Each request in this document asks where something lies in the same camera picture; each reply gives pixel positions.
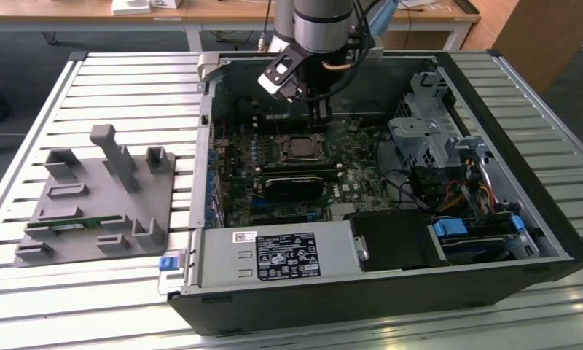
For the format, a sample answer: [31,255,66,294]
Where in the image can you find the silver square CPU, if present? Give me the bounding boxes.
[290,137,321,158]

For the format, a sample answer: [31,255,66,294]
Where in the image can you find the metal socket cover frame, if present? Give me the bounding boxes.
[279,134,327,162]

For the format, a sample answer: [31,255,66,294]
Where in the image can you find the black RAM slot bank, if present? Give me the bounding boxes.
[259,164,335,176]
[261,112,331,134]

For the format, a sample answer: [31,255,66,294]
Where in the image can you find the CPU socket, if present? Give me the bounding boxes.
[275,133,329,163]

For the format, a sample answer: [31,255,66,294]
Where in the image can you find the black drive bay cover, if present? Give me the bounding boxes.
[349,210,448,273]

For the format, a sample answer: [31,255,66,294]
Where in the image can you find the silver metal drive cage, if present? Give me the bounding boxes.
[387,71,467,168]

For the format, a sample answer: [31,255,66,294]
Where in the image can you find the green motherboard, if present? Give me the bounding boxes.
[211,116,394,227]

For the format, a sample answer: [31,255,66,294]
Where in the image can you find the black graphics card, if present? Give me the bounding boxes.
[261,176,325,201]

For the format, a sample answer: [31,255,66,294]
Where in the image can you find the white paper sheets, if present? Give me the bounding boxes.
[398,0,462,12]

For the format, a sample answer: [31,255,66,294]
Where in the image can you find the silver chipset heatsink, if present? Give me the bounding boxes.
[329,203,358,222]

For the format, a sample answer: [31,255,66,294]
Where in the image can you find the brown wooden cabinet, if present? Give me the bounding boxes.
[460,0,583,96]

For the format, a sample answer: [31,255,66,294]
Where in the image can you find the blue disk carrier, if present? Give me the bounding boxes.
[430,217,468,241]

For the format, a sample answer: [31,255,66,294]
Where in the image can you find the silver power supply unit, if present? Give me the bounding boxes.
[198,225,358,292]

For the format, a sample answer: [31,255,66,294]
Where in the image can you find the grey plastic parts rack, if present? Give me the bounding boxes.
[9,123,177,269]

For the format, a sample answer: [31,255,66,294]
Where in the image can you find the green RAM stick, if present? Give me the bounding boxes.
[26,214,122,233]

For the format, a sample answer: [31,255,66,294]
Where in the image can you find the black open PC case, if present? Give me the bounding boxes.
[166,50,583,337]

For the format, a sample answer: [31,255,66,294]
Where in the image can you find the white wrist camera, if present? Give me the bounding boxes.
[257,54,305,101]

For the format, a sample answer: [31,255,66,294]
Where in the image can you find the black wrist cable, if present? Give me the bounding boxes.
[315,0,375,101]

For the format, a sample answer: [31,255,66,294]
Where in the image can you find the wooden desk white frame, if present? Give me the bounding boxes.
[183,0,482,52]
[0,0,189,47]

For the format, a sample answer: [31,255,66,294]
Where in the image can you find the grey plastic bracket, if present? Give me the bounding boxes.
[454,135,495,165]

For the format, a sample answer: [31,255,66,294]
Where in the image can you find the coloured power wire bundle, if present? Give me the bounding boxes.
[444,184,496,212]

